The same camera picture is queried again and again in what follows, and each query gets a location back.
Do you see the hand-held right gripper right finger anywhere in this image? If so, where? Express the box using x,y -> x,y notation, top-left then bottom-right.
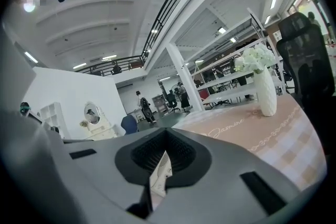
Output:
151,127 -> 300,224

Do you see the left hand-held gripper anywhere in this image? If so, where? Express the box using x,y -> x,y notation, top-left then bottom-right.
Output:
0,23 -> 114,220

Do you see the white shelf unit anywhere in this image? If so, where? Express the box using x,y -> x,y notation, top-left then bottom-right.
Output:
39,102 -> 64,137

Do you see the oval mirror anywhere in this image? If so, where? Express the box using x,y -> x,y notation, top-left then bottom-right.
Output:
84,102 -> 102,125

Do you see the blue chair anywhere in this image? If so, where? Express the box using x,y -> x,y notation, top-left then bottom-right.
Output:
121,114 -> 139,136

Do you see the pink checkered tablecloth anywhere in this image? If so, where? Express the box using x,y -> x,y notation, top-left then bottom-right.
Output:
172,93 -> 328,191

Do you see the black balcony railing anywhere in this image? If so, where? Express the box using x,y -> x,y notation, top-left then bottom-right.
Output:
76,0 -> 218,77

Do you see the white dressing table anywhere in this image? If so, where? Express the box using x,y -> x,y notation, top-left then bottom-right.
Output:
85,124 -> 124,140

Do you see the black swivel chair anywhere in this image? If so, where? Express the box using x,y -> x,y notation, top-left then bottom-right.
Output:
166,93 -> 181,113

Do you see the white metal shelving rack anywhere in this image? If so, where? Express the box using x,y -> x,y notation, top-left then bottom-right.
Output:
190,7 -> 286,108

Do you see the black mesh office chair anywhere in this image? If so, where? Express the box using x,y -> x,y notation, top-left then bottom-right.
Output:
276,12 -> 336,158

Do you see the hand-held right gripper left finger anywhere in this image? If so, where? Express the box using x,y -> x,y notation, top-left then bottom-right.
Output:
62,127 -> 167,221

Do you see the white vase with flowers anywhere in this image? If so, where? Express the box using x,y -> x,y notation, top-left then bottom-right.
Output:
234,44 -> 278,117

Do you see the grey storage shelf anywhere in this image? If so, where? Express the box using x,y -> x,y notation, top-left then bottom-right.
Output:
152,94 -> 165,112

